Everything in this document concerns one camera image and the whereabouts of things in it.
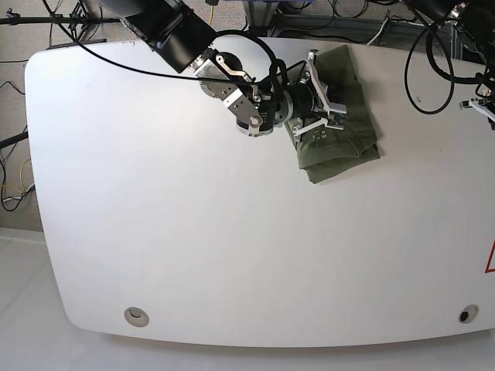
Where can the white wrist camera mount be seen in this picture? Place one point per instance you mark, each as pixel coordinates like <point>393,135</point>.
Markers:
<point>483,106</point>
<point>335,112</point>

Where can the black tripod stand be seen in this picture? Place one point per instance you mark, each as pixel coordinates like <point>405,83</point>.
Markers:
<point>81,23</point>

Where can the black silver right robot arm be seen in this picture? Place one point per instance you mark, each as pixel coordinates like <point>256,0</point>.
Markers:
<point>180,37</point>

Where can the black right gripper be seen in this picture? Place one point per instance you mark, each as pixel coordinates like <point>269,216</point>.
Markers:
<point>305,102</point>

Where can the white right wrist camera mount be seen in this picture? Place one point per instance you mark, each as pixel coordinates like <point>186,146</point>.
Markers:
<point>335,112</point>

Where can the table grommet hole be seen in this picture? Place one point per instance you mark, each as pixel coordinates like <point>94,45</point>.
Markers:
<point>468,314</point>
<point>136,317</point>

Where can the left table grommet hole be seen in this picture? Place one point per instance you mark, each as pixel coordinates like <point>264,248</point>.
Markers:
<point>136,317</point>

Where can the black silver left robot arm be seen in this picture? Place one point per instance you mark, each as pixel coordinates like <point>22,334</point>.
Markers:
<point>448,27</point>

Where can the right table grommet hole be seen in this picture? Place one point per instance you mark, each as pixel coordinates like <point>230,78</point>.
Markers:
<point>468,314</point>

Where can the green T-shirt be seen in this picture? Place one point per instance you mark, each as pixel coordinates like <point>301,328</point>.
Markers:
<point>328,143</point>

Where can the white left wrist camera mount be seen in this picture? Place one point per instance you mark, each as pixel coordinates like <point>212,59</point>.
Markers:
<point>483,106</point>

